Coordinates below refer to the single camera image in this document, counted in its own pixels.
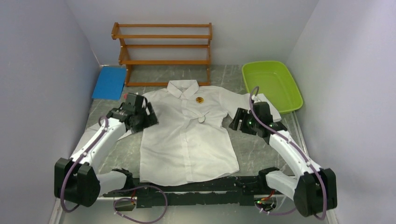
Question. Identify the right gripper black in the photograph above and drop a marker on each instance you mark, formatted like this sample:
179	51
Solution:
241	115

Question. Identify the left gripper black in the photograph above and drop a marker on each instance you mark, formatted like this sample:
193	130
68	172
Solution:
150	120

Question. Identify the white round brooch backing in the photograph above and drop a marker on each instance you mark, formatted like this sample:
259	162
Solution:
201	119

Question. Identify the yellow brooch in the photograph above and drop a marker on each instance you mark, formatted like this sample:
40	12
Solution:
199	100

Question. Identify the white shirt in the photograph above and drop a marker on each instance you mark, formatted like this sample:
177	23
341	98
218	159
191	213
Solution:
179	149

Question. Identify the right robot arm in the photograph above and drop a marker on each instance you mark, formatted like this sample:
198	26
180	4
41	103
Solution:
312	188

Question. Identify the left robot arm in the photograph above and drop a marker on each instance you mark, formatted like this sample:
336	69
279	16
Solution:
76	182

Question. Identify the green plastic basin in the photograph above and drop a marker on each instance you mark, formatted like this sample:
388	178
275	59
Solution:
274	81

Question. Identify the blue board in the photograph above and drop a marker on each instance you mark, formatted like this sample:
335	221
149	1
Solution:
110	83

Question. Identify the wooden shoe rack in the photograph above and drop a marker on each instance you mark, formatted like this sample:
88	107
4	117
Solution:
163	44

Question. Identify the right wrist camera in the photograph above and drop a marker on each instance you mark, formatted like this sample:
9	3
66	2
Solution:
261	110

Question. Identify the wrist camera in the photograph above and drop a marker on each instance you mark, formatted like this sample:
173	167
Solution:
134	100
261	110

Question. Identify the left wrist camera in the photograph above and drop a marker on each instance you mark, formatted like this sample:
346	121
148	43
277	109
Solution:
134	100

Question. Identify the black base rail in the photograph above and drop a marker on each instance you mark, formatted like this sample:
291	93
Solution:
241	190

